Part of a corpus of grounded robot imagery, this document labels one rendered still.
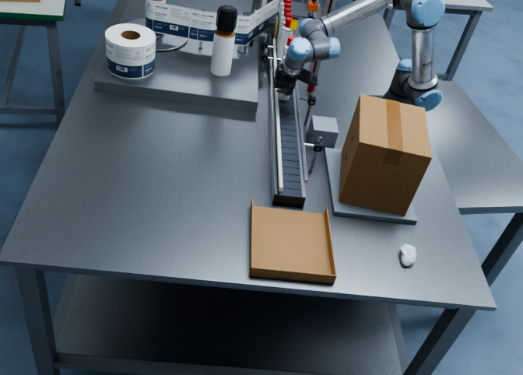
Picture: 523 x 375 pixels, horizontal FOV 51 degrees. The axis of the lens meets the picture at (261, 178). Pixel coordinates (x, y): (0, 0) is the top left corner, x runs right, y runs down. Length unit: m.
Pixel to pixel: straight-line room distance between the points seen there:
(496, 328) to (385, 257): 1.27
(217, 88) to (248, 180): 0.53
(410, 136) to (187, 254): 0.82
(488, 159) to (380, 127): 0.74
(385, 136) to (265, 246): 0.53
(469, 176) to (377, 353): 0.80
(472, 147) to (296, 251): 1.07
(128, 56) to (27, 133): 1.37
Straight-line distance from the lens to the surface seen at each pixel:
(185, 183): 1.91
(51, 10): 3.05
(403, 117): 1.97
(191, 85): 2.33
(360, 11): 2.16
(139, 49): 2.28
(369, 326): 2.44
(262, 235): 1.77
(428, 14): 2.10
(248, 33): 2.59
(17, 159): 3.34
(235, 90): 2.33
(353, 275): 1.75
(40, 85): 3.94
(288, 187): 1.89
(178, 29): 2.58
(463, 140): 2.55
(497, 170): 2.45
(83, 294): 2.37
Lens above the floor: 2.12
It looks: 41 degrees down
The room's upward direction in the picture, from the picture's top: 12 degrees clockwise
